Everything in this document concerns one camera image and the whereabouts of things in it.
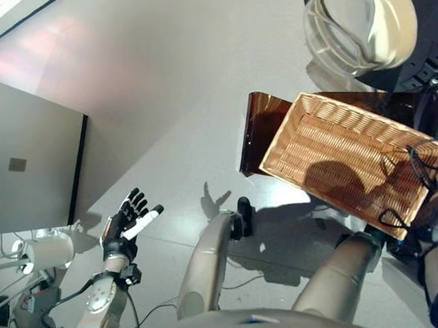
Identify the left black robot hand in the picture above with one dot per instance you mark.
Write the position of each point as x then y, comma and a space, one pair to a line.
116, 232

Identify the silver robot torso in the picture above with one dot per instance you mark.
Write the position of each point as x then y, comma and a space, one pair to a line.
258, 324

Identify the right silver robot leg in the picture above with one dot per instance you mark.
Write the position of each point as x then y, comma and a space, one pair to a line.
336, 278

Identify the silver robot leg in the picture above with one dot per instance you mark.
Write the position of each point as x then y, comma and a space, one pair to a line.
336, 278
205, 266

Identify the rectangular wicker basket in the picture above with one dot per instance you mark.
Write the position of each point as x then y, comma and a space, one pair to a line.
335, 155

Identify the round glass washing machine door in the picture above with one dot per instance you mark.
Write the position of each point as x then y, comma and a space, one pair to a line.
358, 27

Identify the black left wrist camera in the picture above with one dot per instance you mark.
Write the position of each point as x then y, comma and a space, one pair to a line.
131, 274

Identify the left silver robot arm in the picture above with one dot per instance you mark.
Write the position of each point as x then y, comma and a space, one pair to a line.
101, 307

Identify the grey wall socket plate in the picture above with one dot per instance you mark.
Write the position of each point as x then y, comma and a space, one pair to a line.
17, 164

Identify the brown translucent acrylic stool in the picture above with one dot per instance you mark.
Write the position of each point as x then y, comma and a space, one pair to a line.
257, 133

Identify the white cylindrical device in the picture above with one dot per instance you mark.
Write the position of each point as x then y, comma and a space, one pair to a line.
50, 253

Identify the dark grey washing machine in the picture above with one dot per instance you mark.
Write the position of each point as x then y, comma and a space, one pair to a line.
431, 111

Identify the grey panel with black edge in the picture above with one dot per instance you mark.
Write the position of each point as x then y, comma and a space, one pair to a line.
25, 150

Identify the left silver robot leg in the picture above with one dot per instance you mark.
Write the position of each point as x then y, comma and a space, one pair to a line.
205, 266

